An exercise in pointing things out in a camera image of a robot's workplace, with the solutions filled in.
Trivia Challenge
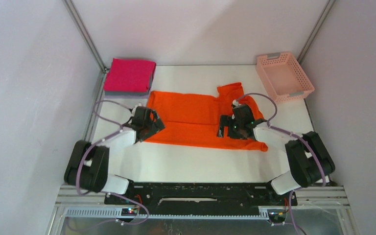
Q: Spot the aluminium corner post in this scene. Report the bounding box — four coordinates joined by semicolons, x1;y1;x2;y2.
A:
61;0;108;72
297;0;337;64

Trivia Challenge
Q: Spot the pink plastic basket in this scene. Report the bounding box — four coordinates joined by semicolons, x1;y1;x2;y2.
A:
256;51;315;103

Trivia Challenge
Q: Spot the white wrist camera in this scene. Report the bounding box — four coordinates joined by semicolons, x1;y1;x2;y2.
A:
232;100;241;108
131;103;143;115

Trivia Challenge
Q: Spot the left aluminium corner post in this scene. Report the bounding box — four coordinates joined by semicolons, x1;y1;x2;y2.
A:
61;0;108;72

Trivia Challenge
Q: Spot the aluminium frame rail front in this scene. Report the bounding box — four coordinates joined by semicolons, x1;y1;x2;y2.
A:
46;186;359;235

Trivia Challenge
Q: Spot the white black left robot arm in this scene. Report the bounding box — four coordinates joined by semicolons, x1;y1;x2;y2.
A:
64;106;165;204

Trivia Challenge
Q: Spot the orange t shirt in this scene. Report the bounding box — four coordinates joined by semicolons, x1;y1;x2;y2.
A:
147;82;268;152

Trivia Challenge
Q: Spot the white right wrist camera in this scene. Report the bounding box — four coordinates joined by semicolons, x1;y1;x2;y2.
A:
232;100;241;108

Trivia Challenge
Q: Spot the right controller board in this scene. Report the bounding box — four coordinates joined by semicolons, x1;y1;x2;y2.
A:
268;211;287;223

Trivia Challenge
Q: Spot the folded magenta t shirt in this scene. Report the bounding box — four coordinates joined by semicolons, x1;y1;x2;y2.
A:
103;58;157;94

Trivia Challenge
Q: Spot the right aluminium corner post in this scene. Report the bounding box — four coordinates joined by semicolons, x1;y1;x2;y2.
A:
297;0;337;64

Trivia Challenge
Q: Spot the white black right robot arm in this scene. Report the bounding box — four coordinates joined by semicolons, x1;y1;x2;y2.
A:
217;104;335;205

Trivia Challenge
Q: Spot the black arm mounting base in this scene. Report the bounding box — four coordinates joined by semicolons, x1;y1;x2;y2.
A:
104;182;298;217

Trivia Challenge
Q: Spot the left controller board with leds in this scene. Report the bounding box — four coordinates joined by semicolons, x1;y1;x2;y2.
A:
120;208;139;217

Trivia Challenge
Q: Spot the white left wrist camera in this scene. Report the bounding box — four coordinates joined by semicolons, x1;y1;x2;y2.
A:
131;103;143;115

